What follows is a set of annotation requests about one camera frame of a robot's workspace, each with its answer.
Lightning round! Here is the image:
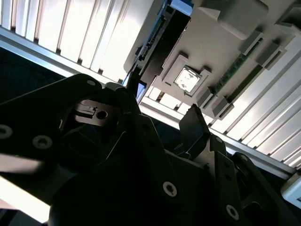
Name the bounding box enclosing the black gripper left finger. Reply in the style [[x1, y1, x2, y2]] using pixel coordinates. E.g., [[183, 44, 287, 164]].
[[0, 71, 183, 206]]

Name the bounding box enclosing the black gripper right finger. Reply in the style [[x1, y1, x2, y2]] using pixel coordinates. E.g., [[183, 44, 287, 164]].
[[178, 103, 297, 226]]

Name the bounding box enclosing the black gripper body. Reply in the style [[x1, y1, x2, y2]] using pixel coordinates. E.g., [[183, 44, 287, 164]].
[[48, 148, 236, 226]]

